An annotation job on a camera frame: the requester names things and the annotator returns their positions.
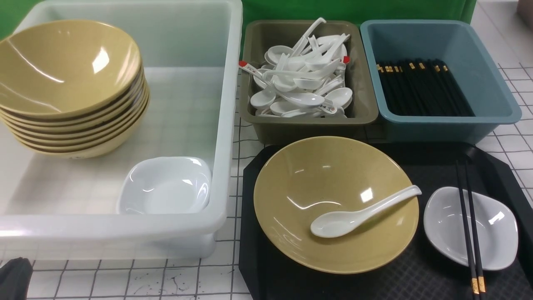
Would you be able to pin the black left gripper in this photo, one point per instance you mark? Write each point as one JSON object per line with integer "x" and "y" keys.
{"x": 15, "y": 277}

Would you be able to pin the yellow noodle bowl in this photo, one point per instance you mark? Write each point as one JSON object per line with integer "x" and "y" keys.
{"x": 313, "y": 176}

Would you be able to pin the white ceramic soup spoon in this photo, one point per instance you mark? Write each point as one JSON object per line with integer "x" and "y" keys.
{"x": 338, "y": 223}

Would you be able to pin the black chopstick gold tip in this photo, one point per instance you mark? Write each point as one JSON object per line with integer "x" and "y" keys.
{"x": 479, "y": 271}
{"x": 468, "y": 245}

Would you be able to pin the white sauce dish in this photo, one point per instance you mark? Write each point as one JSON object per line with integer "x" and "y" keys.
{"x": 497, "y": 228}

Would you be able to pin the large translucent white tub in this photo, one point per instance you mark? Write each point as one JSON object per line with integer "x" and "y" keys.
{"x": 65, "y": 209}

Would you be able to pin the white dish in tub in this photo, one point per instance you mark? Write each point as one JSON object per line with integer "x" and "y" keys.
{"x": 166, "y": 185}

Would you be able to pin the stack of yellow bowls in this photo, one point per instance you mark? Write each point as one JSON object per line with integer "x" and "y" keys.
{"x": 74, "y": 89}

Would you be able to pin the red patterned white spoon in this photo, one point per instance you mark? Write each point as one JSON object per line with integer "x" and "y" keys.
{"x": 258, "y": 76}

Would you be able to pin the pile of white spoons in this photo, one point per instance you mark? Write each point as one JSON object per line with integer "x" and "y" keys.
{"x": 306, "y": 80}

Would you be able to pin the olive green spoon bin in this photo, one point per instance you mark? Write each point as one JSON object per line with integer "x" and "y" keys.
{"x": 260, "y": 35}

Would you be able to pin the black serving tray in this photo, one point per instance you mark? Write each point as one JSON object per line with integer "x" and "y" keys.
{"x": 420, "y": 272}

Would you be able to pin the bundle of black chopsticks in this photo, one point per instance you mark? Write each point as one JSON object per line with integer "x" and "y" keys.
{"x": 422, "y": 88}

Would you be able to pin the blue chopstick bin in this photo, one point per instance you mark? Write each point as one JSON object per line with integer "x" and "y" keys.
{"x": 457, "y": 44}

